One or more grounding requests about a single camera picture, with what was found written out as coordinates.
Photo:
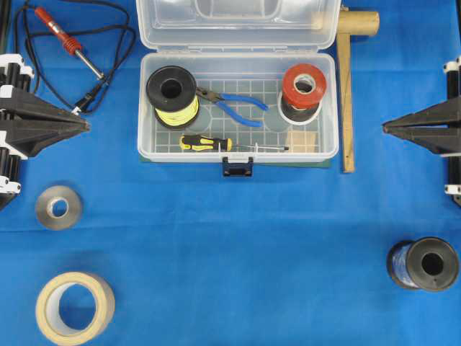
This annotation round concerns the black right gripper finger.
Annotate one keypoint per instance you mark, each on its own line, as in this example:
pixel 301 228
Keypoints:
pixel 444 113
pixel 436 140

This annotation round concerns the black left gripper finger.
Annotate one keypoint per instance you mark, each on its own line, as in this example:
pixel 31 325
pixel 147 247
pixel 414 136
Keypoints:
pixel 30 137
pixel 27 104

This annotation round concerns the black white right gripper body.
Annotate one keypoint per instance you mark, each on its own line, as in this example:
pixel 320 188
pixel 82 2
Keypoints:
pixel 452 188

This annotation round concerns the clear plastic toolbox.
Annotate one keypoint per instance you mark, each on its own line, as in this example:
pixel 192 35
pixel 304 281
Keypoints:
pixel 244 48

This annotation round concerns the red soldering iron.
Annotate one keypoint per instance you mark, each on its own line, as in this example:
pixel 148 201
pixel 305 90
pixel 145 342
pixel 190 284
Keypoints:
pixel 70 44

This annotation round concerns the grey tape roll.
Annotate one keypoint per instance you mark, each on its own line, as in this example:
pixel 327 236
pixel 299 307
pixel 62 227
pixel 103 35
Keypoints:
pixel 58 208

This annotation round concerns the white tape roll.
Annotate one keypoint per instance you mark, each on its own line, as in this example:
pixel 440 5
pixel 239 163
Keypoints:
pixel 312 114

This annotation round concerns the wooden mallet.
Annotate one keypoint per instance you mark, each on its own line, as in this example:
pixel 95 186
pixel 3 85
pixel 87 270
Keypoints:
pixel 351 23

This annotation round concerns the small wooden block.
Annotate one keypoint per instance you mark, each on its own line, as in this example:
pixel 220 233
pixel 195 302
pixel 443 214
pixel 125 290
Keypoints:
pixel 302 141

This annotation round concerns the black tape roll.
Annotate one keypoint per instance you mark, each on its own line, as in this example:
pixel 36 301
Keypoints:
pixel 298 115

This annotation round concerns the red tape roll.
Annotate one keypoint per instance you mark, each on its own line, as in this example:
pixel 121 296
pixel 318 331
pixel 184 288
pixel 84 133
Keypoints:
pixel 303 86

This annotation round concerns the yellow black screwdriver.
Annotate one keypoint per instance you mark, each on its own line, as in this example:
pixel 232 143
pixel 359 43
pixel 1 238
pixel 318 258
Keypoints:
pixel 203 143

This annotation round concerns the blue table cloth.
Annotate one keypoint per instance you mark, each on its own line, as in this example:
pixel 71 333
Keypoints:
pixel 286 257

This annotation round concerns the beige masking tape roll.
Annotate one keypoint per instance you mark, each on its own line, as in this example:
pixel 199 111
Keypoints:
pixel 74 308

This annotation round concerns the blue wire spool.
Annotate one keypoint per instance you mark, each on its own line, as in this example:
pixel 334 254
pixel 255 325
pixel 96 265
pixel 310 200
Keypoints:
pixel 429 264

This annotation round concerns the yellow wire spool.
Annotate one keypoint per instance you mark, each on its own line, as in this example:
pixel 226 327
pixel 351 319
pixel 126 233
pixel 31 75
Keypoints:
pixel 171 90

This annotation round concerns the blue-handled nipper pliers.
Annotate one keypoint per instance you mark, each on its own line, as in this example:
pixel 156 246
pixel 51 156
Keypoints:
pixel 228 102

